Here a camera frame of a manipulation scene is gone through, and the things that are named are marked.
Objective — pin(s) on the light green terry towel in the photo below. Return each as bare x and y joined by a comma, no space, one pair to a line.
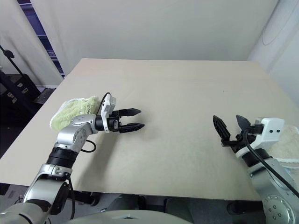
70,114

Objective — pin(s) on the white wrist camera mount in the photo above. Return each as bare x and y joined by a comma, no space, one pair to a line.
268,137
109,102

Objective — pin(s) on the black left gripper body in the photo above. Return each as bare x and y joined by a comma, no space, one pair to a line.
115,122

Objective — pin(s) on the black equipment case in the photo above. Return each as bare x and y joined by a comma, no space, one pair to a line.
14,93

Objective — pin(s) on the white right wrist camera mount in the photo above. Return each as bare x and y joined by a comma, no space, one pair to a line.
268,137

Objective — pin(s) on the cream terry towel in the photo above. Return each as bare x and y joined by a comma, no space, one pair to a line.
289,144

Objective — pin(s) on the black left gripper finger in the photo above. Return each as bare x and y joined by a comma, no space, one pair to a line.
130,112
133,127

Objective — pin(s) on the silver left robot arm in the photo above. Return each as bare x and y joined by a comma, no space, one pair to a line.
70,135

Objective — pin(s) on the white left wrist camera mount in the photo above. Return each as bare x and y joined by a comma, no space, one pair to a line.
109,102

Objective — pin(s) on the blue window frame strip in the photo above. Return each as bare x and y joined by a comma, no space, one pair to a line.
44,39

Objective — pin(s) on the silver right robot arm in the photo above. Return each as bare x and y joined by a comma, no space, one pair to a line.
264,180

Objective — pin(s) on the silver robot torso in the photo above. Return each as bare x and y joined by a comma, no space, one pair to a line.
130,218

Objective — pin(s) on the black light stand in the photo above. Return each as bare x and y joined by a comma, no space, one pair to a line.
9,54

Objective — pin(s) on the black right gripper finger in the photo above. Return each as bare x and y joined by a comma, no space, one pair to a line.
221,129
243,122

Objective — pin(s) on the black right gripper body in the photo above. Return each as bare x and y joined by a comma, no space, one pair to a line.
240,140

